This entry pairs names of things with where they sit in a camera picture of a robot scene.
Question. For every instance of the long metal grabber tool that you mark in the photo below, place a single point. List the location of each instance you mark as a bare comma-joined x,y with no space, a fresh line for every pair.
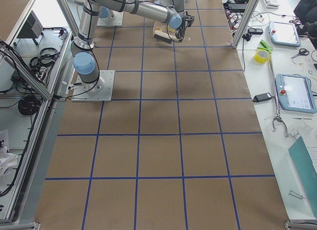
277,118

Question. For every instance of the black scissors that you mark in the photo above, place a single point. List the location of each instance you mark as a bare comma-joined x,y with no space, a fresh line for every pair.
301,52

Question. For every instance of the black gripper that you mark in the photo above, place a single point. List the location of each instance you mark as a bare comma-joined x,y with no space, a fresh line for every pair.
182,29

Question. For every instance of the far teach pendant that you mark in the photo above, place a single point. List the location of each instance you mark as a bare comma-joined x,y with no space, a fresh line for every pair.
283,34

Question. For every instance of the black power adapter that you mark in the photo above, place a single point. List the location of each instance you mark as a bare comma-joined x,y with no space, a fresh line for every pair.
262,97

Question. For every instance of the grey control box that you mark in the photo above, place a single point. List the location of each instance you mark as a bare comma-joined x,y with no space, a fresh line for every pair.
32,29

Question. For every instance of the green plastic clamp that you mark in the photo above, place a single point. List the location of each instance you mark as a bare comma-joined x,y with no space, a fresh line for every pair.
265,46

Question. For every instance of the beige plastic dustpan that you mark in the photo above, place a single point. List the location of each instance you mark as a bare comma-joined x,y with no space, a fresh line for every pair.
165,32

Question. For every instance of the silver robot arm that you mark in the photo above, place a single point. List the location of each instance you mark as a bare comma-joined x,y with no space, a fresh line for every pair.
137,39
163,11

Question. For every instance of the white black-bristle hand brush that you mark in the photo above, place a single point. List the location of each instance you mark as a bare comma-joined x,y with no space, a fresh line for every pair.
170,40

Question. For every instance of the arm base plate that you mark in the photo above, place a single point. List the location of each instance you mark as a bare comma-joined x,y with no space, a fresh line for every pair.
110,18
102,91

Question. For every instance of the teach pendant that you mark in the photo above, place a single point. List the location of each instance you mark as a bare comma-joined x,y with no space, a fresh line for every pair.
283,34
295,94

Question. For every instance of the teal notebook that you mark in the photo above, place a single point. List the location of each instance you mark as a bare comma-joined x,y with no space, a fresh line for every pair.
303,164

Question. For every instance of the near teach pendant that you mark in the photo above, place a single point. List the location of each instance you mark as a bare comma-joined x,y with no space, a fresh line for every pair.
295,94

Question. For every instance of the yellow tape roll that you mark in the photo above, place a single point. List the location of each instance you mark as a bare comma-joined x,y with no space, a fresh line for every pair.
261,56

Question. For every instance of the aluminium frame post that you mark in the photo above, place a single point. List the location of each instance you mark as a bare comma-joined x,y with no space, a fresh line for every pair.
244,22

